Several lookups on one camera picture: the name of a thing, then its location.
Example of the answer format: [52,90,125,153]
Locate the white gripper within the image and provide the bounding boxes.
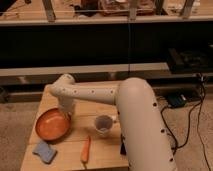
[58,98,75,117]

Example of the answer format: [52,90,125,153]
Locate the orange ceramic bowl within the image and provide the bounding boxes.
[35,108,71,141]

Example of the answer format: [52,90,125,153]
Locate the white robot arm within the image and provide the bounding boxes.
[50,74,178,171]

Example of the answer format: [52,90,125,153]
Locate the white mug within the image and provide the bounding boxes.
[94,115,116,137]

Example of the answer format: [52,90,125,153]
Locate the orange carrot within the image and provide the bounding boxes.
[81,137,91,163]

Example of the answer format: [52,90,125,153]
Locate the blue sponge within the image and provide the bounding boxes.
[32,141,57,164]

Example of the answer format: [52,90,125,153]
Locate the wooden table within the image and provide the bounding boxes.
[20,79,151,171]

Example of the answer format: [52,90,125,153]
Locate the black power adapter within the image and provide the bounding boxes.
[166,94,186,108]

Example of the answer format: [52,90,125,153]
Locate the black box on shelf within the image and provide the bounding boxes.
[166,47,213,74]

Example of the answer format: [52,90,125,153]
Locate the black floor cable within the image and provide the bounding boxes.
[160,74,213,171]

